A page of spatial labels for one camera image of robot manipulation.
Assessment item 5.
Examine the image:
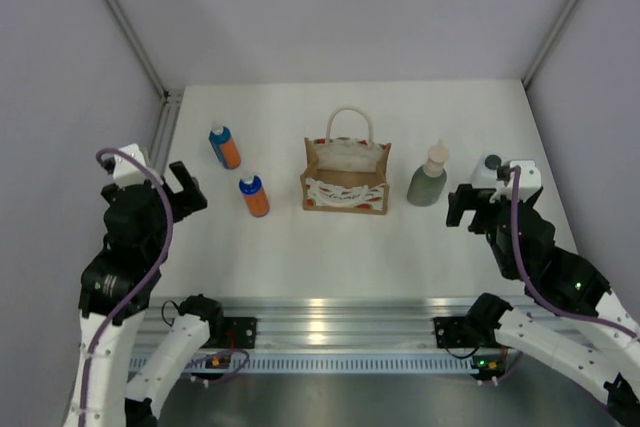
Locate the aluminium frame post right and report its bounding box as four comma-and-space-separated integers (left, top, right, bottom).
521, 0, 583, 91

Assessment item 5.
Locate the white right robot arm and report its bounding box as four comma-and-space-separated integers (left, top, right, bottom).
446, 184, 639, 426

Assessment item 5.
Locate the watermelon print canvas bag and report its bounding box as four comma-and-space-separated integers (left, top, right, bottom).
300, 105, 392, 216

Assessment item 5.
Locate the orange bottle blue cap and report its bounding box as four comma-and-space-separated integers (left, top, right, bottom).
208, 123, 241, 170
238, 174, 270, 218

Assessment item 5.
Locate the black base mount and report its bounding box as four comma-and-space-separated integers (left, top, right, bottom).
433, 316, 525, 364
218, 317, 258, 349

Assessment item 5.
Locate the aluminium mounting rail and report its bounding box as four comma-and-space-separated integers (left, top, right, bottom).
77, 296, 626, 351

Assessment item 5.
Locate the white slotted cable duct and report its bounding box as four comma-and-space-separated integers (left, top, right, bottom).
184, 353, 479, 375

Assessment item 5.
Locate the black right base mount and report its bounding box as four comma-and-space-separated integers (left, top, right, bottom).
433, 316, 525, 364

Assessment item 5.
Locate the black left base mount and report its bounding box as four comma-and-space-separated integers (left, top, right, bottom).
218, 317, 258, 349

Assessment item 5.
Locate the aluminium frame post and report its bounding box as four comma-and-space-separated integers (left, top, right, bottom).
74, 0, 171, 98
521, 0, 583, 91

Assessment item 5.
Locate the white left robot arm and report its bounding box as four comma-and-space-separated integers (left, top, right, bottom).
65, 161, 226, 426

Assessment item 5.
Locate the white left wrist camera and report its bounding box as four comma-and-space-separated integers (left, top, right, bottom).
96, 143, 162, 188

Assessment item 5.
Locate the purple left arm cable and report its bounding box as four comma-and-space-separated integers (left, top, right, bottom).
74, 147, 175, 427

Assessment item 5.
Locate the grey green squeeze bottle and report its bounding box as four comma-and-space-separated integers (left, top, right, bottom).
407, 140, 449, 207

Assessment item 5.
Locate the white bottle dark cap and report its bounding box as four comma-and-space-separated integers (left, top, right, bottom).
470, 153, 502, 189

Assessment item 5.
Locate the aluminium frame post left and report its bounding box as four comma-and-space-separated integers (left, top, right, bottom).
74, 0, 171, 98

